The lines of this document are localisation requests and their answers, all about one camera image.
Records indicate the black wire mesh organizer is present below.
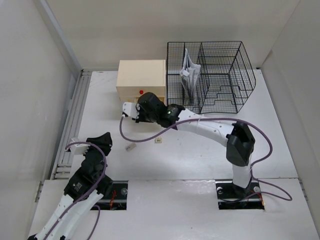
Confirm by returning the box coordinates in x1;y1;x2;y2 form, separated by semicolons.
166;41;256;114

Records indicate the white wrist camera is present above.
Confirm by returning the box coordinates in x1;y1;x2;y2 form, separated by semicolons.
122;102;140;120
64;137;90;155

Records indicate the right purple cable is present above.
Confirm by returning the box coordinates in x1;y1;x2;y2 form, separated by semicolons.
119;113;293;203

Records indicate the aluminium rail frame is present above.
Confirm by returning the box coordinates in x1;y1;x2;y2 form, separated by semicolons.
34;68;92;201

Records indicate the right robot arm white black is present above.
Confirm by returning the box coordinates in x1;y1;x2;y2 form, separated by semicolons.
136;92;256;197

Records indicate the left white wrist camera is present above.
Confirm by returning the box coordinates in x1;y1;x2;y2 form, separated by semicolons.
64;137;90;155

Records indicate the cream wooden drawer cabinet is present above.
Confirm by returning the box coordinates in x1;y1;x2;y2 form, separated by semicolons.
116;59;167;103

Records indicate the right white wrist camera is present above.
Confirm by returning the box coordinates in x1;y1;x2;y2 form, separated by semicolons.
122;102;140;120

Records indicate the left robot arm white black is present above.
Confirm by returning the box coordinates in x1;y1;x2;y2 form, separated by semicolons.
28;132;113;240

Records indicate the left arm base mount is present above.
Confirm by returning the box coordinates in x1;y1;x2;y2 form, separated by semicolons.
96;181;129;211

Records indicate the grey white eraser stick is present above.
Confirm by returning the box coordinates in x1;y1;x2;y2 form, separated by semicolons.
125;142;137;152

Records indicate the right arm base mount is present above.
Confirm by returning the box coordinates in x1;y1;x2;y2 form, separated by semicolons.
215;179;265;210

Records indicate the small tan eraser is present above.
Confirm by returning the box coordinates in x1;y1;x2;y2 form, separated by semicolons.
154;137;162;144

